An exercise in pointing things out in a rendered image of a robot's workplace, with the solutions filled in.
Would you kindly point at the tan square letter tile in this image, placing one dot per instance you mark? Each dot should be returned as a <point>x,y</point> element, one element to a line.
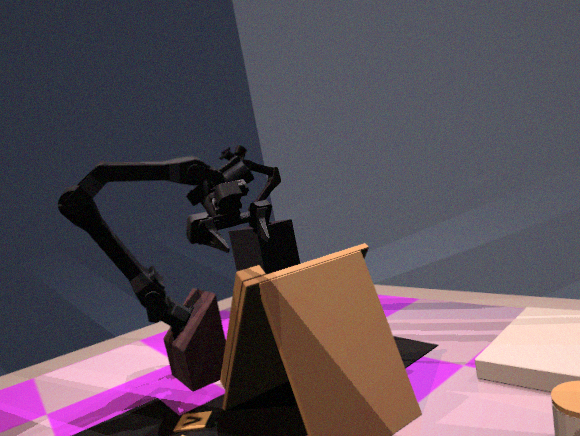
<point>195,421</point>

